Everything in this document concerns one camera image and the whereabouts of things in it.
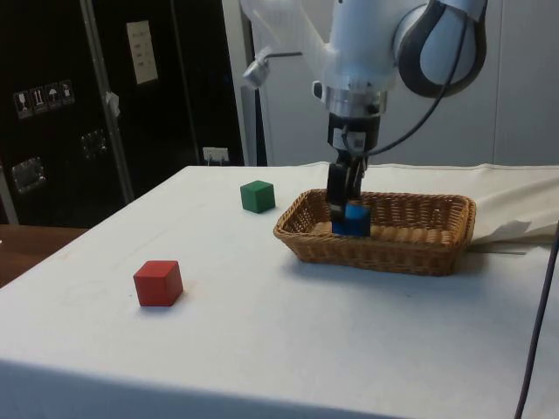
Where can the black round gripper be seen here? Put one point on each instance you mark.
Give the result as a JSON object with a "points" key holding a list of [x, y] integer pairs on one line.
{"points": [[335, 139]]}

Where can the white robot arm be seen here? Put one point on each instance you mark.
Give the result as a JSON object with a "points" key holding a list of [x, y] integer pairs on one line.
{"points": [[362, 43]]}

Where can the pale locker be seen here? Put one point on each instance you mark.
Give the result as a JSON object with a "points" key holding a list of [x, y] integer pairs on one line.
{"points": [[297, 131], [526, 113]]}

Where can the blue cube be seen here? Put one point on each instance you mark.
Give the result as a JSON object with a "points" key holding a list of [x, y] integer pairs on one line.
{"points": [[354, 224]]}

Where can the wicker basket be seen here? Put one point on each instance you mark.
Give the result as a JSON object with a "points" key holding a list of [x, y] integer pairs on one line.
{"points": [[384, 257]]}

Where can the red cube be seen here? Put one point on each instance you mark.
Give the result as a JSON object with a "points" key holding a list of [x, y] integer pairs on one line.
{"points": [[157, 286]]}

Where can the green cube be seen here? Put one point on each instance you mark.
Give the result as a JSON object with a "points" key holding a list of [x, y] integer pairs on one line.
{"points": [[257, 198]]}

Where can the black cabinet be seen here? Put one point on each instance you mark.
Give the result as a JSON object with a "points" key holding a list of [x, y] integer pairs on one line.
{"points": [[57, 144]]}

